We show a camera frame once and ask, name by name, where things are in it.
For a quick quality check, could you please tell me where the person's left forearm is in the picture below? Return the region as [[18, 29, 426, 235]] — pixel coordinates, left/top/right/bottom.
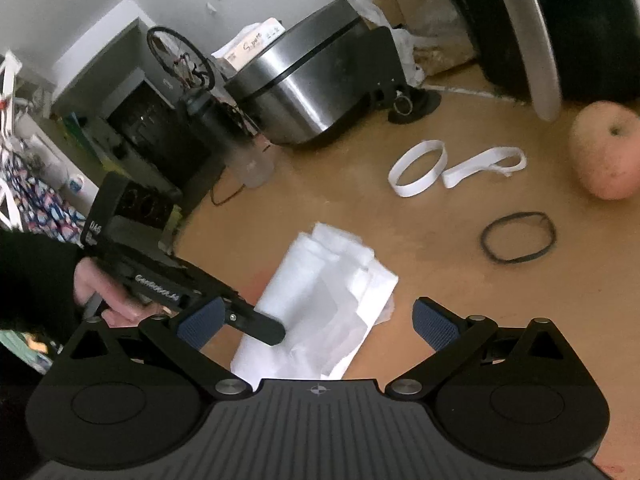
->
[[0, 230, 96, 346]]

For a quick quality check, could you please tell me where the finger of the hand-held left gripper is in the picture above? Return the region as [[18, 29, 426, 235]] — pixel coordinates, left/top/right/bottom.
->
[[224, 302, 287, 347]]

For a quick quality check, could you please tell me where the black air fryer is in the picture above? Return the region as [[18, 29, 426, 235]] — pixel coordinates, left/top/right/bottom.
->
[[440, 0, 640, 122]]

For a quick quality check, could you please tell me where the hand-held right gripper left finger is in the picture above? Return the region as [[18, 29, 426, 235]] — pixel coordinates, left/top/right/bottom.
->
[[70, 297, 251, 401]]

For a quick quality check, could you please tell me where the stainless steel rice cooker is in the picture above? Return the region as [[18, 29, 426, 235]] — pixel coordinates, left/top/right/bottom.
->
[[223, 0, 372, 148]]

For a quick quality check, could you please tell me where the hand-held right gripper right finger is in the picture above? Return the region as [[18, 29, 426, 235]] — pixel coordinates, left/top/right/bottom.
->
[[385, 297, 573, 403]]

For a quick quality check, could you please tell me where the brown paper bag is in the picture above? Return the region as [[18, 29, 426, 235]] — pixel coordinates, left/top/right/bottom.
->
[[375, 0, 477, 79]]

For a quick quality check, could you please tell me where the translucent water bottle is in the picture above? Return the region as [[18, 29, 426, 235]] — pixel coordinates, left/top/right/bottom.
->
[[182, 87, 273, 190]]

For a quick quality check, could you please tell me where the person's left hand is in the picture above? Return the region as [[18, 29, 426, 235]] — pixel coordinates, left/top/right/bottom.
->
[[73, 257, 176, 329]]

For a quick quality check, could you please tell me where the black phone stand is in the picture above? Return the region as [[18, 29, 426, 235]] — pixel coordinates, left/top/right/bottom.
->
[[367, 26, 442, 125]]

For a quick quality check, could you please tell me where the white shopping bag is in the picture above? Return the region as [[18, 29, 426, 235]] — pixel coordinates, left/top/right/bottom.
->
[[231, 221, 399, 382]]

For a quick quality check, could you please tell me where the white paper band loop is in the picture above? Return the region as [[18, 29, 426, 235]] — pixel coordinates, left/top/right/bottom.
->
[[388, 140, 447, 198]]

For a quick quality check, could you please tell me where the white paper box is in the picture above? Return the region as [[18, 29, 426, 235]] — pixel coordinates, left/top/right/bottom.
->
[[212, 17, 286, 72]]

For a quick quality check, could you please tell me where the apple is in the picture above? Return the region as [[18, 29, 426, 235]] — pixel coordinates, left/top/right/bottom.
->
[[568, 101, 640, 201]]

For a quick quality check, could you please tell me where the twisted white paper band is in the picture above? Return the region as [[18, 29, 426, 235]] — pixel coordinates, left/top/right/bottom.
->
[[442, 146, 527, 190]]

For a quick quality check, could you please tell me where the white rack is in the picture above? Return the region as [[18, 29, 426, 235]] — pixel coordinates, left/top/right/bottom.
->
[[0, 50, 27, 221]]

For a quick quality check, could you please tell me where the colourful patterned cloth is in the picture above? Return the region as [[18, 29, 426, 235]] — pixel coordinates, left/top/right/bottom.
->
[[0, 152, 89, 247]]

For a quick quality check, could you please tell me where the grey cabinet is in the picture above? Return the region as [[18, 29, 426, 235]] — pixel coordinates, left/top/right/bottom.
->
[[52, 16, 212, 202]]

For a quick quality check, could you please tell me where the black box appliance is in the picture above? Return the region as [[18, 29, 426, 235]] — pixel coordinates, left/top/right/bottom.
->
[[106, 82, 212, 182]]

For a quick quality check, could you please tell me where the black cable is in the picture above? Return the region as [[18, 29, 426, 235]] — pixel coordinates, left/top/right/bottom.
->
[[210, 170, 247, 207]]

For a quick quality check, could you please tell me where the black hoop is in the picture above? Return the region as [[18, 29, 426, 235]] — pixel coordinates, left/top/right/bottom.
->
[[146, 26, 217, 92]]

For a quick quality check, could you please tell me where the thin white plastic bag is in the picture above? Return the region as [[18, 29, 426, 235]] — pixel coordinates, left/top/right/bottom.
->
[[350, 0, 427, 87]]

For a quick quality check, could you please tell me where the black rubber band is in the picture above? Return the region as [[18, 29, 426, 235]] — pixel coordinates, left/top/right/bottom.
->
[[481, 212, 557, 264]]

